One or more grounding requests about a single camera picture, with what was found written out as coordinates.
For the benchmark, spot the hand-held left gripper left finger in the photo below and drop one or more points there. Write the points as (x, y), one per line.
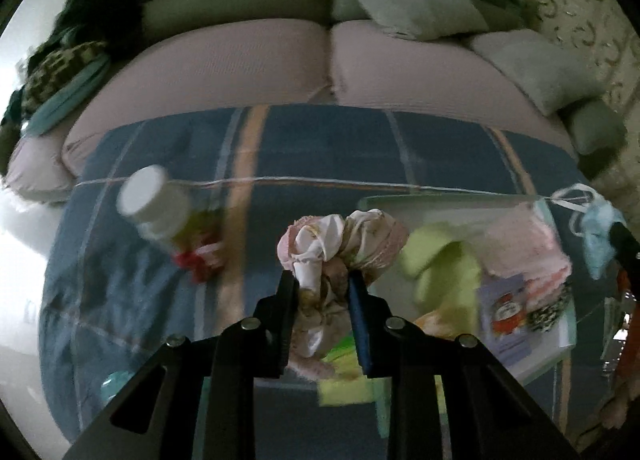
(287, 320)

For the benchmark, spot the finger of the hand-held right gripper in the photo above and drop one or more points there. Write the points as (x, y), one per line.
(627, 242)

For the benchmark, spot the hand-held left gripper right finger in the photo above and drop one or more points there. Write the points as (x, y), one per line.
(360, 330)

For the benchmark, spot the blue face mask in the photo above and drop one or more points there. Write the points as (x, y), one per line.
(597, 235)

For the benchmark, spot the pink white baby garment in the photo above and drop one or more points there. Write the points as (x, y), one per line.
(320, 240)

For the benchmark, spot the small leopard print cloth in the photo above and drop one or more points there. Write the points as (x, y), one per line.
(547, 310)

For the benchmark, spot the yellow green cloth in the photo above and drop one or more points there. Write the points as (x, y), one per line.
(445, 265)

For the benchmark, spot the pink white checked towel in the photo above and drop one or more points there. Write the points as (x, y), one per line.
(520, 240)

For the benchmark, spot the green edged shallow box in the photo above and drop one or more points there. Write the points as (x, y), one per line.
(450, 207)

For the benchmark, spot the bright yellow cloth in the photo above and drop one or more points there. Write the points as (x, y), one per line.
(345, 385)

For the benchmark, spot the small green cushion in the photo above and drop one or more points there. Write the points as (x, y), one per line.
(597, 132)

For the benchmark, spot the white packet red label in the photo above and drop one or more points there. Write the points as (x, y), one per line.
(505, 315)

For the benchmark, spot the white bottle red green label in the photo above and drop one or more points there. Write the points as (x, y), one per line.
(160, 215)

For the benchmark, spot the blue plaid blanket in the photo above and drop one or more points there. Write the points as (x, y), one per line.
(325, 150)

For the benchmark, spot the small teal round object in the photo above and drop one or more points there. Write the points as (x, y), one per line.
(116, 385)

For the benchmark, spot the light grey cushion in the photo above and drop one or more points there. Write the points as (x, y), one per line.
(540, 70)

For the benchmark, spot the teal cloth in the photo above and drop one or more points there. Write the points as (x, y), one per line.
(65, 100)

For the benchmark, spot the leopard print pillow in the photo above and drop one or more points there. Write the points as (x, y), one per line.
(57, 67)

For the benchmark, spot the dark clothes pile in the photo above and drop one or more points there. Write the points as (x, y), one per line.
(95, 15)

